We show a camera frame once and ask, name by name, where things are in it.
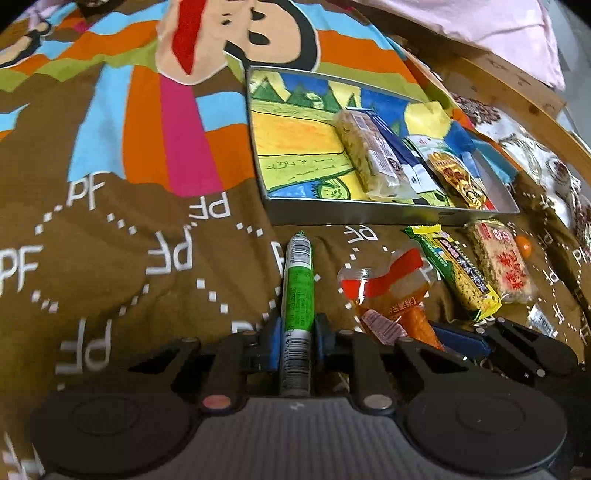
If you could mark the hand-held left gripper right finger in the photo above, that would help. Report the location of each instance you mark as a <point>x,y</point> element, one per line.
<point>321,339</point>

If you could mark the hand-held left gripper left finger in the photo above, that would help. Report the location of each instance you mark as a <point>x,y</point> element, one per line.
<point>273,339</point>

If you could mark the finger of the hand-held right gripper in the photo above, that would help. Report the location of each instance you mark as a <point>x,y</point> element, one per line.
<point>461,339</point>

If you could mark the green sausage stick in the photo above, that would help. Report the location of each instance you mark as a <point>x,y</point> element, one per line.
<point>298,300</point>

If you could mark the yellow green rice bar packet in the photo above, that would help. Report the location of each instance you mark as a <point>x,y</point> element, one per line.
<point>457,272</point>

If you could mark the orange red snack packet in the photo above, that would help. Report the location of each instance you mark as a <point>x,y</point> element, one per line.
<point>392,300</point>

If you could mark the clear rice cracker packet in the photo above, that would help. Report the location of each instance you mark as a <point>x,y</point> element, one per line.
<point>503,263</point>

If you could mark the gold snack packet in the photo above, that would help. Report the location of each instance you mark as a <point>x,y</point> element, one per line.
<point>461,182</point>

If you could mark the white green bean snack pouch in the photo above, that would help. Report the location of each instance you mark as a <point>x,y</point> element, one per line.
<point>427,150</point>

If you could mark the clear rice bar packet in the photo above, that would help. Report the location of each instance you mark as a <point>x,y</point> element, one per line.
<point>369,152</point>

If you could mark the blue snack packet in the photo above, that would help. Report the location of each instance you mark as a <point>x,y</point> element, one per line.
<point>400,153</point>

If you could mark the silver tin tray with drawing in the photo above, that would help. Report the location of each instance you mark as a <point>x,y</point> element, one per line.
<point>286,138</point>

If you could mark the small orange candy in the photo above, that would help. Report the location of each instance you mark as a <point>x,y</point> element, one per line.
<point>525,247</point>

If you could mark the printed cartoon monkey blanket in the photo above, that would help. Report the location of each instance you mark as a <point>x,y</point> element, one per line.
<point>138,258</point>

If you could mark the pink bed sheet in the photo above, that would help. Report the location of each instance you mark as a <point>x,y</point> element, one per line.
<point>485,27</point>

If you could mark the wooden bed frame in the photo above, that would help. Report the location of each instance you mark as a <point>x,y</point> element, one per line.
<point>508,87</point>

